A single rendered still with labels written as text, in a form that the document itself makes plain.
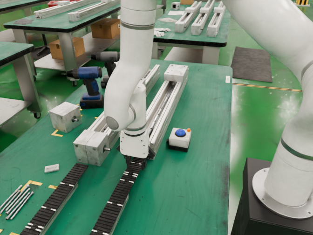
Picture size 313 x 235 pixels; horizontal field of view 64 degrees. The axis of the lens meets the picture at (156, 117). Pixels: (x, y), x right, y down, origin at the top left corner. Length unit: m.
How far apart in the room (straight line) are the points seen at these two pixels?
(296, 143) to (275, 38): 0.26
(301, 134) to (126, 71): 0.46
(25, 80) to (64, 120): 1.61
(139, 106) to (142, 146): 0.16
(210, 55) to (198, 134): 1.61
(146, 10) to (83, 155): 0.59
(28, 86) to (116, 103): 2.13
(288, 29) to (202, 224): 0.57
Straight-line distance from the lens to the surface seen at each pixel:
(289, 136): 0.71
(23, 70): 2.71
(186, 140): 1.02
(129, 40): 0.67
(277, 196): 0.82
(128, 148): 0.88
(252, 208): 0.81
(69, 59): 3.39
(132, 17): 0.65
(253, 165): 0.93
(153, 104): 1.20
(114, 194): 0.86
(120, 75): 0.70
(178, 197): 0.89
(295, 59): 0.67
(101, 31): 4.81
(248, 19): 0.58
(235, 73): 3.91
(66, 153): 1.11
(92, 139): 0.99
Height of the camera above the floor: 1.46
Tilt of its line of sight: 33 degrees down
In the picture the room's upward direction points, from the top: straight up
